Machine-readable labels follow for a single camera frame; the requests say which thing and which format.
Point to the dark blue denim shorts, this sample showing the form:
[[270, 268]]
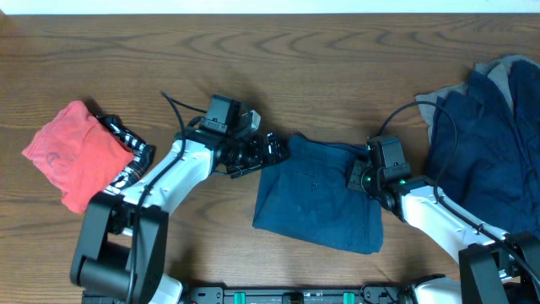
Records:
[[306, 198]]

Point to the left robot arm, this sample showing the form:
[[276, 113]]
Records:
[[121, 246]]

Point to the grey garment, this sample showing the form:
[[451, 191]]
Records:
[[498, 71]]

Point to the red folded garment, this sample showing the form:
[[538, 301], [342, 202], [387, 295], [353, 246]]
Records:
[[78, 155]]

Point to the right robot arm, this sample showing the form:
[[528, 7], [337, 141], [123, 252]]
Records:
[[495, 266]]

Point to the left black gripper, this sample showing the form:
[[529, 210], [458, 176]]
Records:
[[258, 160]]

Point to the dark blue garment pile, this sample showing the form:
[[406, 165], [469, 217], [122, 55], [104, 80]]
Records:
[[492, 154]]

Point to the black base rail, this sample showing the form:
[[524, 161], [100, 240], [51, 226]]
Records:
[[368, 294]]

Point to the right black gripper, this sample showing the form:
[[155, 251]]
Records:
[[353, 181]]

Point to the black white patterned garment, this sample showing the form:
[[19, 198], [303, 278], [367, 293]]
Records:
[[142, 151]]

